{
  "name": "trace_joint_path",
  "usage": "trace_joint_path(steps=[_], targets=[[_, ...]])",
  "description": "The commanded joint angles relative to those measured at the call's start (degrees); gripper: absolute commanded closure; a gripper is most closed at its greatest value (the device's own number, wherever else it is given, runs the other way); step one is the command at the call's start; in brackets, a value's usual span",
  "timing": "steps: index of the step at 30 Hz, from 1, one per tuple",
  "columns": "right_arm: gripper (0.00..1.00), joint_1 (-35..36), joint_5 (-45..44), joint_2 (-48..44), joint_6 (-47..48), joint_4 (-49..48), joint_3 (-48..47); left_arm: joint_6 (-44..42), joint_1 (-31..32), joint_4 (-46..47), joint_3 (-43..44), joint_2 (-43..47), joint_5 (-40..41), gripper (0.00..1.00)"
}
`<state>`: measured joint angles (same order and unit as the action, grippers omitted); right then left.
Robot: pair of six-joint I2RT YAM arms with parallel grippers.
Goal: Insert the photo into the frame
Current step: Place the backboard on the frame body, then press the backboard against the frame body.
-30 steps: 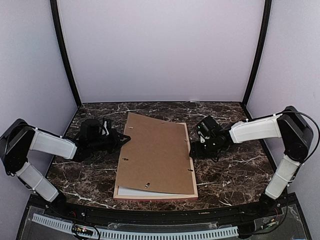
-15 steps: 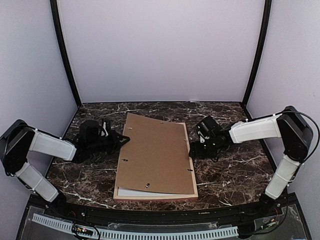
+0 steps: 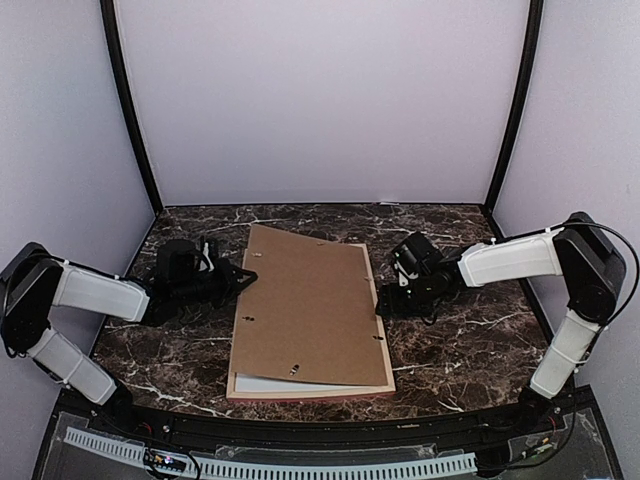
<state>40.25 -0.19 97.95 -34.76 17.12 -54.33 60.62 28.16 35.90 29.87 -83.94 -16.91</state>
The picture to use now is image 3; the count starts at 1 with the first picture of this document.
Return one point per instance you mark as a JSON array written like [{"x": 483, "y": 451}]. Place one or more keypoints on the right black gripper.
[{"x": 390, "y": 303}]

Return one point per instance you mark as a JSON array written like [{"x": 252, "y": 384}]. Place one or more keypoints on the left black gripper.
[{"x": 230, "y": 288}]

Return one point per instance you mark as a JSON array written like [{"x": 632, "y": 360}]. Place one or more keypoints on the brown cardboard backing board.
[{"x": 305, "y": 310}]

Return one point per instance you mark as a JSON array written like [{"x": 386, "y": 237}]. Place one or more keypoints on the pink wooden picture frame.
[{"x": 310, "y": 392}]

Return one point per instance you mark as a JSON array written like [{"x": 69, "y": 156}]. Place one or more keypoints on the cat and books photo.
[{"x": 252, "y": 384}]

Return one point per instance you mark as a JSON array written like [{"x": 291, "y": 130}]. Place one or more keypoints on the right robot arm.
[{"x": 579, "y": 251}]

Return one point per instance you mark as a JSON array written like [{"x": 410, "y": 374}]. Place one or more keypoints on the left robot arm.
[{"x": 35, "y": 281}]

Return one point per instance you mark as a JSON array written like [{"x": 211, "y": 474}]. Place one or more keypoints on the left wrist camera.
[{"x": 209, "y": 252}]

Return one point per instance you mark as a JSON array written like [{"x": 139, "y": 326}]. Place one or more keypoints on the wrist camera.
[
  {"x": 406, "y": 267},
  {"x": 209, "y": 252}
]

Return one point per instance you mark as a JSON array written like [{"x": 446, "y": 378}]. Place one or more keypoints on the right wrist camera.
[{"x": 406, "y": 267}]

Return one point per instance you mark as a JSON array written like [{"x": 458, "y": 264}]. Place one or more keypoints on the black front rail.
[{"x": 482, "y": 429}]

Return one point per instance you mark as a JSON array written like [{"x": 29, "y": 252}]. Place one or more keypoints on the white slotted cable duct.
[{"x": 167, "y": 464}]

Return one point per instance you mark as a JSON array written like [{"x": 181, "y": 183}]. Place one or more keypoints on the left black corner post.
[{"x": 126, "y": 101}]

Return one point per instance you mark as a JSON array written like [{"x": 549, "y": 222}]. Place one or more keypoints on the black corner post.
[
  {"x": 526, "y": 64},
  {"x": 126, "y": 101}
]

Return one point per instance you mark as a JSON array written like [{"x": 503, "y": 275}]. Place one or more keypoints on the right black corner post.
[{"x": 526, "y": 64}]

